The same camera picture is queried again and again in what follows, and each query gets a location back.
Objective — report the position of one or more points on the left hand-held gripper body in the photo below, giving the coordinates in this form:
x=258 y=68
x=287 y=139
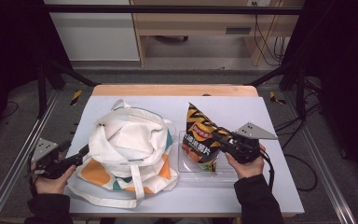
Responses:
x=45 y=147

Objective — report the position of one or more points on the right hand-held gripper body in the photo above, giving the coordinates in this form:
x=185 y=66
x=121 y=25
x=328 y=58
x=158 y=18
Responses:
x=251 y=132

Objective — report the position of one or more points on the black orange chip bag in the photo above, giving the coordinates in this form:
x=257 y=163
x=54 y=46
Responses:
x=199 y=137

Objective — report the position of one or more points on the clear plastic container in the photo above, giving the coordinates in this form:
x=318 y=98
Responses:
x=227 y=172

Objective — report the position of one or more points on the white tote bag coloured blobs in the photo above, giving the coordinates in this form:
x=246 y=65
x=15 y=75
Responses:
x=130 y=146

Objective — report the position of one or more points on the person's right hand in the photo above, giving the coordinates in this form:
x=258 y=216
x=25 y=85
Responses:
x=248 y=170

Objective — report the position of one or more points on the person's left hand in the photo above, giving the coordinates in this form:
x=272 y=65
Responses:
x=52 y=186

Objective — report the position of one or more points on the pale table mat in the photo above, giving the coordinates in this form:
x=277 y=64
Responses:
x=230 y=112

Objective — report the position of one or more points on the yellow black tape marker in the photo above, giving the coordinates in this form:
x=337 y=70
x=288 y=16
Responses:
x=75 y=97
x=275 y=98

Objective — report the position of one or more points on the black metal stand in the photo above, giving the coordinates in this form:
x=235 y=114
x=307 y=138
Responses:
x=42 y=90
x=300 y=90

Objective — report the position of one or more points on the wooden table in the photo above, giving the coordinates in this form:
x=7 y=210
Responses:
x=174 y=90

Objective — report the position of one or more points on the light wooden desk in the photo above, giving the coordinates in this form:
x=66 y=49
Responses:
x=195 y=23

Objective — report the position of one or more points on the white cabinet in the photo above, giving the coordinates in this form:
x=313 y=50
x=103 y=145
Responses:
x=96 y=34

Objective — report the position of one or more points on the aluminium rail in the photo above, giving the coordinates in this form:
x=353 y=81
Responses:
x=21 y=149
x=320 y=174

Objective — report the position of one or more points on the black horizontal frame bar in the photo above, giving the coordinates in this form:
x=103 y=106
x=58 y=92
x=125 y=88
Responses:
x=167 y=9

